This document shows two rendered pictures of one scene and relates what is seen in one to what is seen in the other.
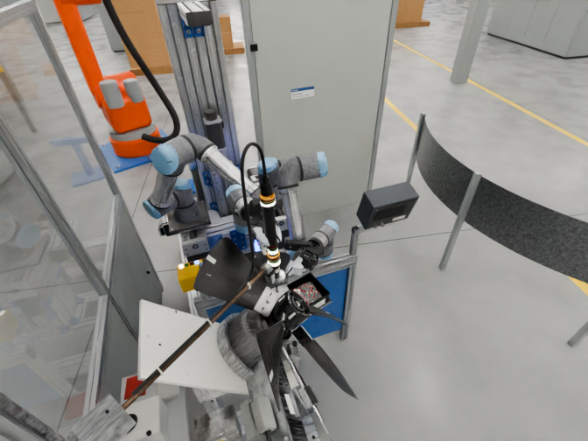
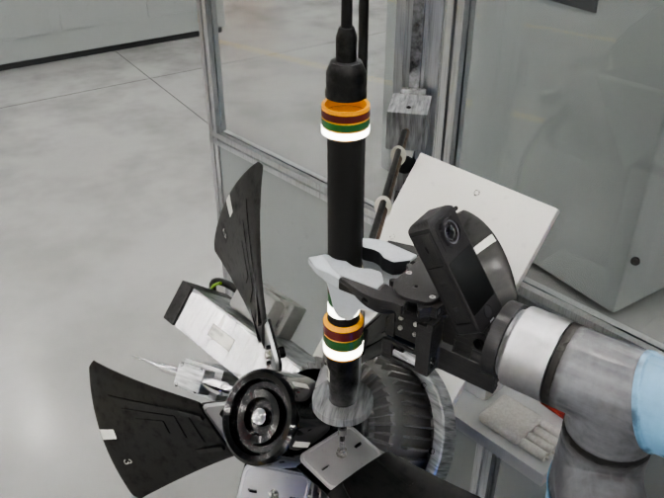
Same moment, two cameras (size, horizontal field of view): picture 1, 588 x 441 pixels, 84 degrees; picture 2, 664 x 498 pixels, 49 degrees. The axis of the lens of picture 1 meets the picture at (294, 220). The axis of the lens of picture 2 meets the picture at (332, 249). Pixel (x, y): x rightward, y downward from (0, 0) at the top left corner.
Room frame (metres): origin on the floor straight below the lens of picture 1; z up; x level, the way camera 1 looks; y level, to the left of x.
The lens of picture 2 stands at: (1.33, -0.20, 1.88)
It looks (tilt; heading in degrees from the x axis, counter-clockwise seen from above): 33 degrees down; 154
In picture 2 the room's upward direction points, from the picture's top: straight up
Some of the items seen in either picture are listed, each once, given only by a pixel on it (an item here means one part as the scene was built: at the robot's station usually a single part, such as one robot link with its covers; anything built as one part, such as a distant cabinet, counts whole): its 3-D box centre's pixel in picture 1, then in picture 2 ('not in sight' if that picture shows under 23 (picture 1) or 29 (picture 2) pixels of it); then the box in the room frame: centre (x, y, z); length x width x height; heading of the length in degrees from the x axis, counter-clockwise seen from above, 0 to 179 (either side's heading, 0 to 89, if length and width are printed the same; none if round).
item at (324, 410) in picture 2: (273, 270); (344, 367); (0.77, 0.08, 1.32); 0.09 x 0.07 x 0.10; 143
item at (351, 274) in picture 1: (346, 304); not in sight; (1.28, -0.32, 0.39); 0.04 x 0.04 x 0.78; 18
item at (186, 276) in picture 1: (197, 275); not in sight; (1.03, 0.46, 1.02); 0.16 x 0.10 x 0.11; 108
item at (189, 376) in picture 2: (308, 396); (194, 377); (0.45, -0.02, 1.08); 0.07 x 0.04 x 0.06; 28
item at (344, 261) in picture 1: (280, 279); not in sight; (1.15, 0.09, 0.82); 0.90 x 0.04 x 0.08; 108
